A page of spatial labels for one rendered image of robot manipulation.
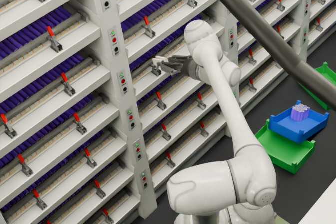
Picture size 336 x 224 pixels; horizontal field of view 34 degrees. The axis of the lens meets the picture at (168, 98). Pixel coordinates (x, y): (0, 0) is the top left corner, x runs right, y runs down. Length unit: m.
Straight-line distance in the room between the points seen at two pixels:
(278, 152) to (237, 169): 1.44
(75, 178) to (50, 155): 0.21
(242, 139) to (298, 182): 1.21
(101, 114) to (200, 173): 0.74
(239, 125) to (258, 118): 1.44
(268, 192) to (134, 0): 0.93
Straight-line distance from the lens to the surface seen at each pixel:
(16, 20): 1.76
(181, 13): 2.37
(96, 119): 2.21
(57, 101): 2.03
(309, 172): 2.95
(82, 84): 2.07
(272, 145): 3.06
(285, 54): 0.68
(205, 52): 1.90
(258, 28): 0.68
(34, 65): 1.89
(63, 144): 2.15
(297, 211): 2.79
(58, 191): 2.27
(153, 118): 2.46
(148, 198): 2.72
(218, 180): 1.58
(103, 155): 2.34
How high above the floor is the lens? 2.23
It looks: 41 degrees down
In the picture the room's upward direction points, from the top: 8 degrees counter-clockwise
